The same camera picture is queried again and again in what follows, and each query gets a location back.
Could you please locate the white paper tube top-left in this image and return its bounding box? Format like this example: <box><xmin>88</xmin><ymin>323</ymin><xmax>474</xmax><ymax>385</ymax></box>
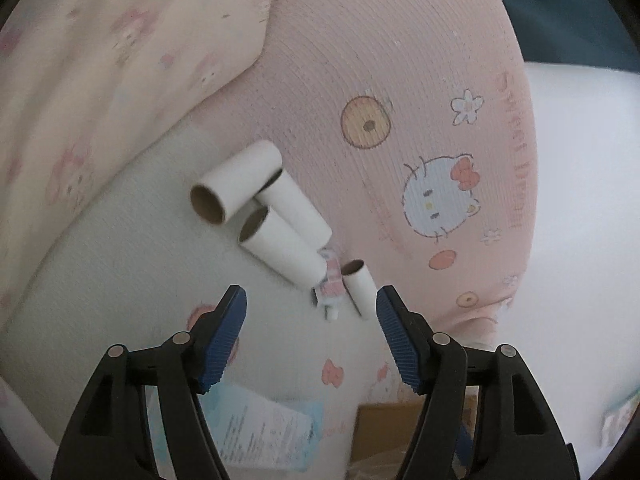
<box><xmin>190</xmin><ymin>140</ymin><xmax>282</xmax><ymax>226</ymax></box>

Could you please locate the white paper tube middle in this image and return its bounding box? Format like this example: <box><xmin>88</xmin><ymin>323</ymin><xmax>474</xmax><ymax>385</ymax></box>
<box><xmin>239</xmin><ymin>206</ymin><xmax>326</xmax><ymax>290</ymax></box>

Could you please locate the small white tube upper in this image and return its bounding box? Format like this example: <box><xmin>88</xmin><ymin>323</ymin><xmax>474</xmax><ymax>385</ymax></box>
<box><xmin>341</xmin><ymin>260</ymin><xmax>378</xmax><ymax>320</ymax></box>

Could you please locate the white paper tube upper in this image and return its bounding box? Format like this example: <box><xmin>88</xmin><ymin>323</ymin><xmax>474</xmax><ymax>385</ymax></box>
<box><xmin>256</xmin><ymin>169</ymin><xmax>332</xmax><ymax>250</ymax></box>

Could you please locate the small pink spout pouch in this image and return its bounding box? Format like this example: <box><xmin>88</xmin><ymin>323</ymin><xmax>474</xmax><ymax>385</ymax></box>
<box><xmin>314</xmin><ymin>248</ymin><xmax>346</xmax><ymax>322</ymax></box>

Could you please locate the cream patterned pillow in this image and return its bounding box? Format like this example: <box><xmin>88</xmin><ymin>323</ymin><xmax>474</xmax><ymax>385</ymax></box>
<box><xmin>1</xmin><ymin>0</ymin><xmax>271</xmax><ymax>320</ymax></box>

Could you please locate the brown cardboard box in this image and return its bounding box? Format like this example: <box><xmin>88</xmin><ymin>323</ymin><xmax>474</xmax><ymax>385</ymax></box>
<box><xmin>346</xmin><ymin>387</ymin><xmax>480</xmax><ymax>479</ymax></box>

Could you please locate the pink Hello Kitty blanket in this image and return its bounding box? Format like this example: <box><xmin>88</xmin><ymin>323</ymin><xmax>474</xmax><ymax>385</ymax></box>
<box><xmin>1</xmin><ymin>0</ymin><xmax>537</xmax><ymax>479</ymax></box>

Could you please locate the blue face mask packet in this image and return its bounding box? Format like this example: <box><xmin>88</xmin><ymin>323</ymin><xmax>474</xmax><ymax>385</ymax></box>
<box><xmin>144</xmin><ymin>381</ymin><xmax>326</xmax><ymax>474</ymax></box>

